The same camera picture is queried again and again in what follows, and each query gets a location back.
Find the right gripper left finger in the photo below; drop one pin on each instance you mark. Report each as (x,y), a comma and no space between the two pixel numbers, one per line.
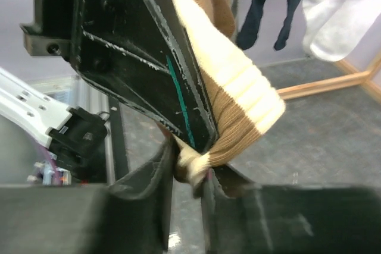
(131,216)

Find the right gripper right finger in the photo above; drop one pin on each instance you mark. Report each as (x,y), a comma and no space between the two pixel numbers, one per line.
(242,216)

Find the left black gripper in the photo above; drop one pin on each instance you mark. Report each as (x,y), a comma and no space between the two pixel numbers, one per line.
(133,50)

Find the dark navy sock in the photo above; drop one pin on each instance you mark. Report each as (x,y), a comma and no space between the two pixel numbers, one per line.
(285,30)
(248,34)

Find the wooden drying rack frame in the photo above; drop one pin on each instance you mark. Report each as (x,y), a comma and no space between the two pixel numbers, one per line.
(353,77)

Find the white sock black stripes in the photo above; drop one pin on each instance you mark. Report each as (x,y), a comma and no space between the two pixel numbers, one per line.
(335,27)

